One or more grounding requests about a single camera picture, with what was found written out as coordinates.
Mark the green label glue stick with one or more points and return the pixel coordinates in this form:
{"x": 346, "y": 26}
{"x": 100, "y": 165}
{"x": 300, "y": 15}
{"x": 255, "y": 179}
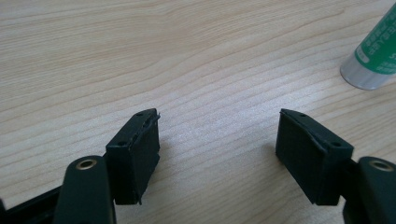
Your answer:
{"x": 376, "y": 53}

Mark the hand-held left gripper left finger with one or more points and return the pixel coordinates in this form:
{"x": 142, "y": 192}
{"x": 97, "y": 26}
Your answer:
{"x": 132, "y": 161}

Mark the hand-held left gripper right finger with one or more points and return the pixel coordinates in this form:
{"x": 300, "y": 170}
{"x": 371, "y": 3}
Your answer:
{"x": 306, "y": 155}

